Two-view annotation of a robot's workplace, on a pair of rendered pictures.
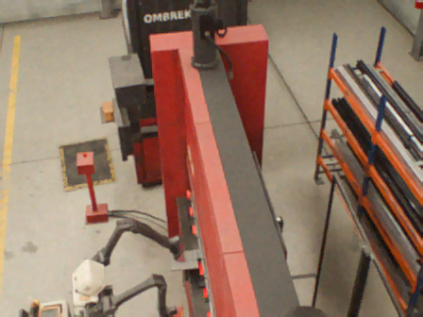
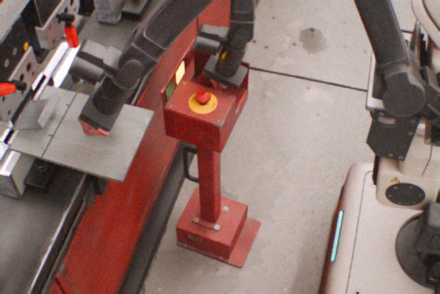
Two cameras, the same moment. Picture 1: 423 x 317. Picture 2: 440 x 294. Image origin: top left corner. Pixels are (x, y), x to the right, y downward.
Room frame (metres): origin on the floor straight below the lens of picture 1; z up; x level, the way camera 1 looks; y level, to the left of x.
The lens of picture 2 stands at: (3.64, 0.52, 2.05)
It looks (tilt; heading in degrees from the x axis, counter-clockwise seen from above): 55 degrees down; 200
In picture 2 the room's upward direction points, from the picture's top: straight up
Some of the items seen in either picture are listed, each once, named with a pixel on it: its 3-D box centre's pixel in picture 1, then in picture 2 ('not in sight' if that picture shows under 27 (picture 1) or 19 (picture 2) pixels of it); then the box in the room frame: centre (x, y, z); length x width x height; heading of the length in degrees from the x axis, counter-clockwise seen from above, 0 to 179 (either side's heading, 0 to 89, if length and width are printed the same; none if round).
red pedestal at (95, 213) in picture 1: (91, 188); not in sight; (4.61, 0.88, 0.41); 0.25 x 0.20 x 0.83; 93
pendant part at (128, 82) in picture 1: (131, 113); not in sight; (4.24, 0.34, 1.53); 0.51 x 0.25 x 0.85; 8
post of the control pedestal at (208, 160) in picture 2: not in sight; (209, 171); (2.64, 0.10, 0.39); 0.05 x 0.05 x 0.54; 89
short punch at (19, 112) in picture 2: not in sight; (16, 100); (3.02, -0.18, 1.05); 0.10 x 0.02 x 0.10; 3
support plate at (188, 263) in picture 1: (186, 259); (81, 130); (3.01, -0.03, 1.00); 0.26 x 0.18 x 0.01; 93
